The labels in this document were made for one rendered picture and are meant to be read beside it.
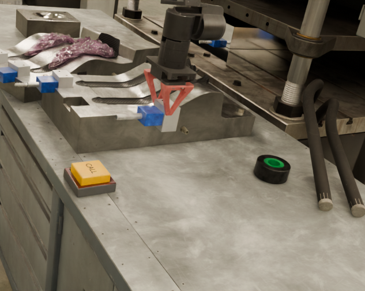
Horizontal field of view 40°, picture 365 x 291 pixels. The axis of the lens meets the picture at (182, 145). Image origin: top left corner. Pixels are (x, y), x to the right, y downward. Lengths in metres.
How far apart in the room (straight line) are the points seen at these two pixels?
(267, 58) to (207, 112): 0.86
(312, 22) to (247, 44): 0.48
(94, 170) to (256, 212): 0.34
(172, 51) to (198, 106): 0.28
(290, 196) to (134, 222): 0.38
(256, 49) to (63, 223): 1.11
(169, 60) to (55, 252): 0.59
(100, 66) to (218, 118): 0.40
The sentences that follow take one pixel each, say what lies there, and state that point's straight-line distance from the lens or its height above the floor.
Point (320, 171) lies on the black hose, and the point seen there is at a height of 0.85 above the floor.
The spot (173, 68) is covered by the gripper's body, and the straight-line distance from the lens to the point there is 0.98.
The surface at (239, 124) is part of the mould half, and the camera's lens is 1.33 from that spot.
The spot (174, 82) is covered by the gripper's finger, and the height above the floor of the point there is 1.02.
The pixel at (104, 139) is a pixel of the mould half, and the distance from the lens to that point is 1.13.
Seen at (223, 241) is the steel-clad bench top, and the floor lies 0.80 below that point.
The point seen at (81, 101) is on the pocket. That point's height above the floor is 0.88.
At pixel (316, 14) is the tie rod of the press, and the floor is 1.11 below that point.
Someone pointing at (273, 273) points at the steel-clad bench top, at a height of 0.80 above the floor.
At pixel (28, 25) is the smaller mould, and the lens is 1.91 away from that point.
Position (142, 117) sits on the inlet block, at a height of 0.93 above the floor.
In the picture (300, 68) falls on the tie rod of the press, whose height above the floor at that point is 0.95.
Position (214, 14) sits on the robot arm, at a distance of 1.02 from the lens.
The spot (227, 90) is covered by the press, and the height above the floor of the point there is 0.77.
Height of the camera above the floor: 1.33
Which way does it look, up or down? 25 degrees down
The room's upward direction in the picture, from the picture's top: 11 degrees clockwise
